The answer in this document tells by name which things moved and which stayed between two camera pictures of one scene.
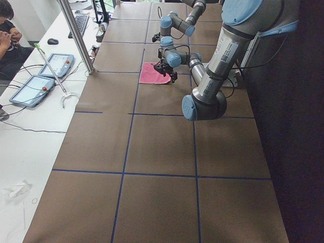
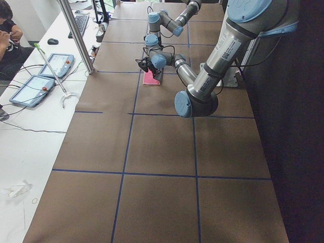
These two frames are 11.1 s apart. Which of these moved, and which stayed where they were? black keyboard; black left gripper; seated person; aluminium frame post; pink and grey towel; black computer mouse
Moved: pink and grey towel; black left gripper
Stayed: black computer mouse; black keyboard; aluminium frame post; seated person
